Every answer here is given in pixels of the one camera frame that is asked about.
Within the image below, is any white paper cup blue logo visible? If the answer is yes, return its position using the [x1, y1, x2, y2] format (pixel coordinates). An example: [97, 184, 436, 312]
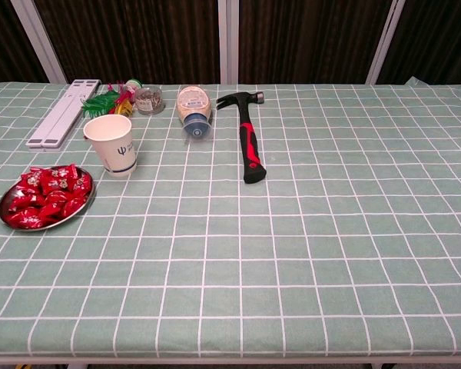
[82, 113, 138, 178]

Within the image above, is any red black claw hammer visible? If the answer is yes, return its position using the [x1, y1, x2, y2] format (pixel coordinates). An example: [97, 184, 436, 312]
[215, 91, 267, 185]

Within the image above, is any green checked tablecloth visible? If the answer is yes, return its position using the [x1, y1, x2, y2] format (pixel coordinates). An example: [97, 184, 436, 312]
[0, 76, 461, 358]

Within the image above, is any sauce bottle with blue cap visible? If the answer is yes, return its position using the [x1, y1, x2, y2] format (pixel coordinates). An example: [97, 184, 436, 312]
[176, 85, 215, 144]

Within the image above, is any clear jar of metal clips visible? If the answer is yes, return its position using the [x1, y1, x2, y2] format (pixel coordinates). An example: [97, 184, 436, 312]
[133, 86, 166, 116]

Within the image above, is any pink yellow feather shuttlecock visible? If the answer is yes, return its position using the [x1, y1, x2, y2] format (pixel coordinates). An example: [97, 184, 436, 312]
[107, 79, 135, 116]

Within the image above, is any round stainless steel plate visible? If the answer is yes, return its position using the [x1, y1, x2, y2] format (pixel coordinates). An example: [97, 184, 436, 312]
[0, 164, 97, 232]

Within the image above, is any green feather shuttlecock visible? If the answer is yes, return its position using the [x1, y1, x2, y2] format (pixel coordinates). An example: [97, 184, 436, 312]
[80, 90, 120, 118]

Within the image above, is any dark brown curtain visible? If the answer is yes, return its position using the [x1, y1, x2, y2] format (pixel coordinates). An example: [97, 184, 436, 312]
[0, 0, 461, 97]

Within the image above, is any white folding laptop stand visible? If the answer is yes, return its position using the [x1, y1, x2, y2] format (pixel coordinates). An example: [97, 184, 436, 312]
[25, 78, 103, 149]

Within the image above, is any white metal frame post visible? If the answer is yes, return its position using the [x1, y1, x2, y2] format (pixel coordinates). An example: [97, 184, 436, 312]
[365, 0, 407, 85]
[10, 0, 68, 85]
[217, 0, 240, 85]

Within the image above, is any white metal table frame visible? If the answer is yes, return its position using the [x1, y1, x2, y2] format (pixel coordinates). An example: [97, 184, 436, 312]
[0, 355, 461, 369]

